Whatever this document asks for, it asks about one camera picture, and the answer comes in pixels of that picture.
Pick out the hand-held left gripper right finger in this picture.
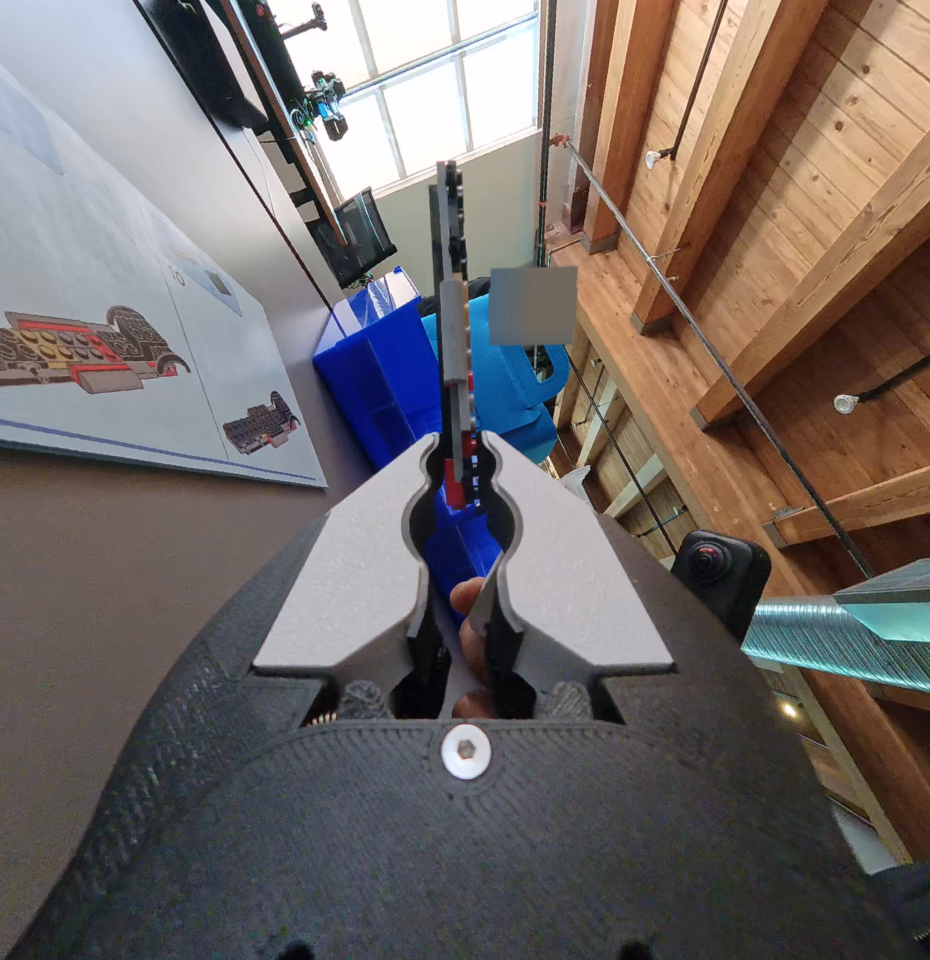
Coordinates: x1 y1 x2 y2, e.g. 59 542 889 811
480 431 676 672

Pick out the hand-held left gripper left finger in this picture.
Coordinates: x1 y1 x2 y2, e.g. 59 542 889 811
253 433 441 676

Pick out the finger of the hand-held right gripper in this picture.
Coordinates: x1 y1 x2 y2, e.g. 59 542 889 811
465 553 505 640

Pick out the grey red toy brick model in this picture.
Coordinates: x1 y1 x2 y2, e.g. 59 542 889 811
432 161 488 515

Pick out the grey-brown desk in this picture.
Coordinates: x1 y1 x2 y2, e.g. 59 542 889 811
0 0 406 960

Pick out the person's right hand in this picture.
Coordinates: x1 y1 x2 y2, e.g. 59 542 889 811
448 576 499 721

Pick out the blue plastic bin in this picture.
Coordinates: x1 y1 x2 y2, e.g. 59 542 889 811
312 266 436 474
423 487 505 624

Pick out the teal plastic bin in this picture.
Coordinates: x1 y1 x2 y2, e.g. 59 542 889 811
423 292 571 466

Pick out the clear plastic bag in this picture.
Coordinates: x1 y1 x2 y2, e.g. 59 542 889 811
336 266 422 333

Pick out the brick instruction booklet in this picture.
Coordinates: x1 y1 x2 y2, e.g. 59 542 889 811
0 48 329 490

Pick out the black device with green parts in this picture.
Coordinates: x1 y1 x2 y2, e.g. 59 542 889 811
303 67 351 144

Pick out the large paned window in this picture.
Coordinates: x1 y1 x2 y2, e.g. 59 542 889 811
266 0 544 200

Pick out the black rectangular device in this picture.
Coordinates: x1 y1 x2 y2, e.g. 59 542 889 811
142 0 272 130

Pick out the silver spiral air duct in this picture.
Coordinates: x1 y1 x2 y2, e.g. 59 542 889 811
741 556 930 695

